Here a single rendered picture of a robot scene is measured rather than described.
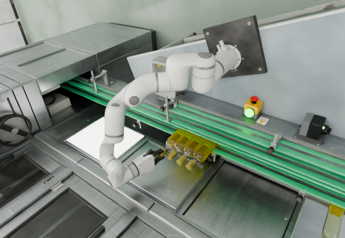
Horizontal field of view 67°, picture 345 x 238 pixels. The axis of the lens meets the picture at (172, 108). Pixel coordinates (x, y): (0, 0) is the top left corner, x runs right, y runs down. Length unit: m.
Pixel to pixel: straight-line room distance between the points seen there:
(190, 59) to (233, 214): 0.75
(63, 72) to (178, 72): 1.13
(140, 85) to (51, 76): 1.01
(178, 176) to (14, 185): 0.92
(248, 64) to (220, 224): 0.75
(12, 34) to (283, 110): 4.21
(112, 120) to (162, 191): 0.48
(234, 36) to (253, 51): 0.11
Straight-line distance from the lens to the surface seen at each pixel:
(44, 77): 1.93
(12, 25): 4.83
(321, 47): 1.24
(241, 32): 1.28
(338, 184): 1.30
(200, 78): 1.07
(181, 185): 1.40
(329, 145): 1.33
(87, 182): 1.58
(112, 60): 2.25
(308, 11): 1.78
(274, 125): 1.36
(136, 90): 1.04
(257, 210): 1.39
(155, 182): 1.42
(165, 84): 1.07
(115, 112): 1.10
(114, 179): 1.24
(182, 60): 1.03
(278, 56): 1.29
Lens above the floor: 1.91
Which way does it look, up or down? 41 degrees down
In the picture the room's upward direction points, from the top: 128 degrees counter-clockwise
